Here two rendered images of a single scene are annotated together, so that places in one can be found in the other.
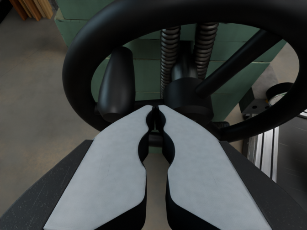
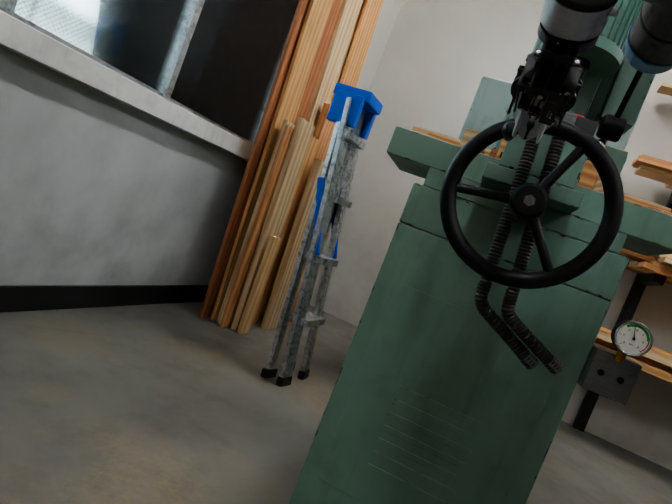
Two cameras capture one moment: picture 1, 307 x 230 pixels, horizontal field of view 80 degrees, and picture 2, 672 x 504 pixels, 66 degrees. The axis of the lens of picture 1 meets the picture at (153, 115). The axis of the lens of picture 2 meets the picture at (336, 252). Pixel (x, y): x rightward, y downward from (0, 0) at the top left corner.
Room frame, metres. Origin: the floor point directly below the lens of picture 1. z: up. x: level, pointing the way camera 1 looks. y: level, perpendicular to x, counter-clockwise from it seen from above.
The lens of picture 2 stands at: (-0.79, -0.03, 0.67)
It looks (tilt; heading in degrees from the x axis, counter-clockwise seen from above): 4 degrees down; 17
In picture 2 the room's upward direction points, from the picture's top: 21 degrees clockwise
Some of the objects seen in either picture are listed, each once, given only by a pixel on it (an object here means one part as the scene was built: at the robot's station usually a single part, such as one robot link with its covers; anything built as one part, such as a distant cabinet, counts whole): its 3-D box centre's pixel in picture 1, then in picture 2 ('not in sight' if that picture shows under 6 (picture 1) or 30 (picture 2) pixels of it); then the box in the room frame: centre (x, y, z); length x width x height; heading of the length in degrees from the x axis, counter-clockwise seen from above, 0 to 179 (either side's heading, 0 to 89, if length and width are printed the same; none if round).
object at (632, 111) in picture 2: not in sight; (624, 98); (0.68, -0.17, 1.22); 0.09 x 0.08 x 0.15; 2
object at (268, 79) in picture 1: (256, 89); (604, 371); (0.33, -0.30, 0.58); 0.12 x 0.08 x 0.08; 2
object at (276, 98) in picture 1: (278, 96); (628, 342); (0.26, -0.30, 0.65); 0.06 x 0.04 x 0.08; 92
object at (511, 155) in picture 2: not in sight; (540, 160); (0.27, -0.04, 0.91); 0.15 x 0.14 x 0.09; 92
